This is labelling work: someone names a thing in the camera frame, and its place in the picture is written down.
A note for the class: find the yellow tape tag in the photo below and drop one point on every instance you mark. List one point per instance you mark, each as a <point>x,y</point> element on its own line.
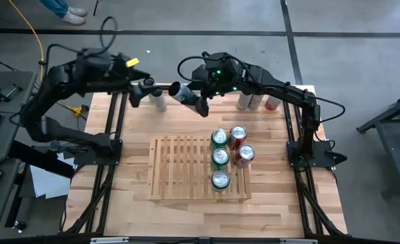
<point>132,62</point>

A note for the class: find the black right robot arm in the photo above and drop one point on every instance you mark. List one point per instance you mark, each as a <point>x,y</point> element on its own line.
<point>288,93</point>

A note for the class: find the black caster wheel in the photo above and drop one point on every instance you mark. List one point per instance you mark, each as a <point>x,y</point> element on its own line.
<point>19,225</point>

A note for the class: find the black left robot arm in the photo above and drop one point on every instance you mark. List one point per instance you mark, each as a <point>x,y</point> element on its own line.
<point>51,130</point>

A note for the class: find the silver bracket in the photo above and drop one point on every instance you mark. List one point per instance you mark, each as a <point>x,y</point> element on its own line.
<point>298,241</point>
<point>108,240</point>

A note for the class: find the person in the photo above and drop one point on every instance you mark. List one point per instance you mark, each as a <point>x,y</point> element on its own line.
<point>73,18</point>

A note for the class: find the slim white energy can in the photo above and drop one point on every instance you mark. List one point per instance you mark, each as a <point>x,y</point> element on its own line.
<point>160,104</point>
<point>244,101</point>
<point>149,81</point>
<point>183,95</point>
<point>257,101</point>

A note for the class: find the white paper sheet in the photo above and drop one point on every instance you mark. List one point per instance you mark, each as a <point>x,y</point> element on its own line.
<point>47,183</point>

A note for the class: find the red soda can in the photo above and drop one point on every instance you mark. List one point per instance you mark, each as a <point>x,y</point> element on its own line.
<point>238,135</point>
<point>244,156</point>

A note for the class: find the wooden slatted shelf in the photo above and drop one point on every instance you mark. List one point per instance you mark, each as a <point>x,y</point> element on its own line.
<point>179,169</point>

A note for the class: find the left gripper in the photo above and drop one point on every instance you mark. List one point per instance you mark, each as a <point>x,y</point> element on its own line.
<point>122,72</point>

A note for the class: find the grey metal stand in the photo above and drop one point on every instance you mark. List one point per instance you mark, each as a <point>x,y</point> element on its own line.
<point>393,149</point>

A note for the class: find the white and pink can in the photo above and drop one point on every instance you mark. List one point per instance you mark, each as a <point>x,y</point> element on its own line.
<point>273,103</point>

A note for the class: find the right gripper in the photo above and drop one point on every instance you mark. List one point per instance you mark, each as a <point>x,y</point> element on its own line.
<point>208,81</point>

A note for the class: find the green soda can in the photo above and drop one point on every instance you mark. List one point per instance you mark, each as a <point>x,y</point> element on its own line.
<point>220,158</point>
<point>220,181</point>
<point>219,138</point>

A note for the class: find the black beam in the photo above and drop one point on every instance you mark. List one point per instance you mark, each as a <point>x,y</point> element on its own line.
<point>34,157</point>

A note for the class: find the black metal table frame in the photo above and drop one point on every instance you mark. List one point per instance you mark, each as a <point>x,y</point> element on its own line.
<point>112,108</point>

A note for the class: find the grey desk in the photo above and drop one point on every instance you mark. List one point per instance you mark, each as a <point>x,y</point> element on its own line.
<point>13,128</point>

